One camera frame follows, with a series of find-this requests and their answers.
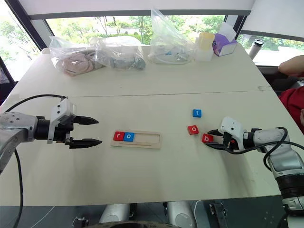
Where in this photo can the purple and white box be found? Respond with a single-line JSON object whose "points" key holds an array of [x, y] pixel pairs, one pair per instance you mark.
{"points": [[224, 46]]}

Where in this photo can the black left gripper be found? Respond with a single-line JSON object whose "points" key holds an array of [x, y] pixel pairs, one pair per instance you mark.
{"points": [[63, 133]]}

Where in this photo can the red letter r block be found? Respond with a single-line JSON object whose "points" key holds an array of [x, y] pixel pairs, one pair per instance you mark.
{"points": [[118, 136]]}

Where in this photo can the tall clear bag white items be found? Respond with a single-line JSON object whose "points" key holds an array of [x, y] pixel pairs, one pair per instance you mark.
{"points": [[168, 45]]}

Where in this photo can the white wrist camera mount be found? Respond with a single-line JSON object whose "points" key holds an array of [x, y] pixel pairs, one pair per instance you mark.
{"points": [[62, 109], [231, 127]]}

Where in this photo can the blue letter o block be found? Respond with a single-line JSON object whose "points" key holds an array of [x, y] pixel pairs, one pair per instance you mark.
{"points": [[129, 137]]}

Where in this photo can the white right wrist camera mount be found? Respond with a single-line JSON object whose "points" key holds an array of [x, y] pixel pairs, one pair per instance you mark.
{"points": [[231, 127]]}

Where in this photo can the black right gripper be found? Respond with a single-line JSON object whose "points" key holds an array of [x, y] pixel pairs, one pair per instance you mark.
{"points": [[228, 145]]}

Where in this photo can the plastic bag with pink cloth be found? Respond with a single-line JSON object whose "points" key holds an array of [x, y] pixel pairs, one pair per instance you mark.
{"points": [[73, 61]]}

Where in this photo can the person's bare forearm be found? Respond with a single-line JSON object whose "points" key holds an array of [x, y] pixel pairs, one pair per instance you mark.
{"points": [[292, 65]]}

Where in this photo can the red letter b block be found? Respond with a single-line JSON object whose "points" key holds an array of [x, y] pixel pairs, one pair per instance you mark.
{"points": [[206, 138]]}

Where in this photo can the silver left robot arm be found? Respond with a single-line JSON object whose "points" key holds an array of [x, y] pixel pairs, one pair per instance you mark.
{"points": [[14, 126]]}

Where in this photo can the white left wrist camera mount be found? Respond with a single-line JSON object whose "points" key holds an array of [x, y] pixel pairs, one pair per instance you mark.
{"points": [[62, 109]]}

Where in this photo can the person's red shirt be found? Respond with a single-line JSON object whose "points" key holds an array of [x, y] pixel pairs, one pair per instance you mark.
{"points": [[293, 104]]}

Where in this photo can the blue letter t block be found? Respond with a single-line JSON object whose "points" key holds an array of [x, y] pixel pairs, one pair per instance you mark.
{"points": [[197, 113]]}

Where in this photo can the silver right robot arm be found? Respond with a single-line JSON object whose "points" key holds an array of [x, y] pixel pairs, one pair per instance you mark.
{"points": [[283, 159]]}

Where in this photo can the red letter o block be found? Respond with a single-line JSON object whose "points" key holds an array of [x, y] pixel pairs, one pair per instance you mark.
{"points": [[193, 130]]}

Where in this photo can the wooden letter tray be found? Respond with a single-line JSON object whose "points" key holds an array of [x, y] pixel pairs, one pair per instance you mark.
{"points": [[147, 140]]}

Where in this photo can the translucent white container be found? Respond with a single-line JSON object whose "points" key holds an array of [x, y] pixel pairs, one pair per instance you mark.
{"points": [[203, 55]]}

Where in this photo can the black metal bracket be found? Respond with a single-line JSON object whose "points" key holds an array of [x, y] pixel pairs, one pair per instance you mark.
{"points": [[218, 211]]}

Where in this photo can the black mesh chair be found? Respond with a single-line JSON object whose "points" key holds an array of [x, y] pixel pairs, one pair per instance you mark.
{"points": [[4, 78]]}

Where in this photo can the white tumbler with black lid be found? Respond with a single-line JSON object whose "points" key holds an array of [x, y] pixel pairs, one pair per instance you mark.
{"points": [[256, 48]]}

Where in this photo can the silver rounded robot leg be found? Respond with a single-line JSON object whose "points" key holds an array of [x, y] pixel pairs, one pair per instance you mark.
{"points": [[179, 212], [115, 212]]}

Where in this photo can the pale yellow cup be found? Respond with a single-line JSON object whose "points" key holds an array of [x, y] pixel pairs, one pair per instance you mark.
{"points": [[206, 40]]}

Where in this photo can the white roller blind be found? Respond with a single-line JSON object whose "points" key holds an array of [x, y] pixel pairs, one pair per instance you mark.
{"points": [[278, 16], [142, 6]]}

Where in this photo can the small black metal clamp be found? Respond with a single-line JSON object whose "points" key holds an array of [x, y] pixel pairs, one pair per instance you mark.
{"points": [[80, 221]]}

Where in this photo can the plastic bag with grey items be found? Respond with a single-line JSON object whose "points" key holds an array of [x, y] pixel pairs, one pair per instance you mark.
{"points": [[123, 57]]}

